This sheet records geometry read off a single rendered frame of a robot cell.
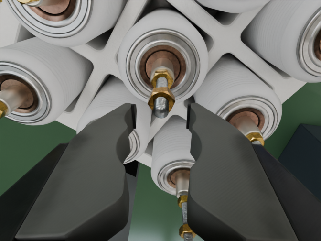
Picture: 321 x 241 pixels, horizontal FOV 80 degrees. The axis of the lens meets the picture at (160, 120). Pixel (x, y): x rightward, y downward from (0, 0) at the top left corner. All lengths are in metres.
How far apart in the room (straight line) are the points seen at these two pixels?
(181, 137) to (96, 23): 0.19
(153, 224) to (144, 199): 0.17
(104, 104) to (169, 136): 0.11
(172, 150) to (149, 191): 0.48
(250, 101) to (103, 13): 0.17
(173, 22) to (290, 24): 0.11
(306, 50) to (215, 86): 0.09
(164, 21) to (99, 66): 0.13
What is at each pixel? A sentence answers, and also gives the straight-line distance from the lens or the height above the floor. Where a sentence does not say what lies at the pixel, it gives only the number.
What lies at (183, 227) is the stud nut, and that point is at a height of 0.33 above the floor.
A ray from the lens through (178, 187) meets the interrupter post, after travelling 0.28.
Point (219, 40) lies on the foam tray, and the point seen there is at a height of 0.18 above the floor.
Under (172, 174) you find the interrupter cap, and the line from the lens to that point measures 0.29.
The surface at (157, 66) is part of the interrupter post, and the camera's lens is 0.18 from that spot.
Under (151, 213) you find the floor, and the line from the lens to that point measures 0.85.
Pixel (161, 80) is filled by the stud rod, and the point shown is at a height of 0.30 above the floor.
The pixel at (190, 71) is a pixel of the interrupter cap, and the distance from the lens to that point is 0.21.
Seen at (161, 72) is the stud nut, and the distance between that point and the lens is 0.17.
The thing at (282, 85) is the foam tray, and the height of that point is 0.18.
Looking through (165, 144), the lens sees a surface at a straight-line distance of 0.29.
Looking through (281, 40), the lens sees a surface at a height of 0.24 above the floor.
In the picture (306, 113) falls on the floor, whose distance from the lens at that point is 0.64.
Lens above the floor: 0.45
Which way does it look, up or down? 57 degrees down
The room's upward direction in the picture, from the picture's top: 177 degrees counter-clockwise
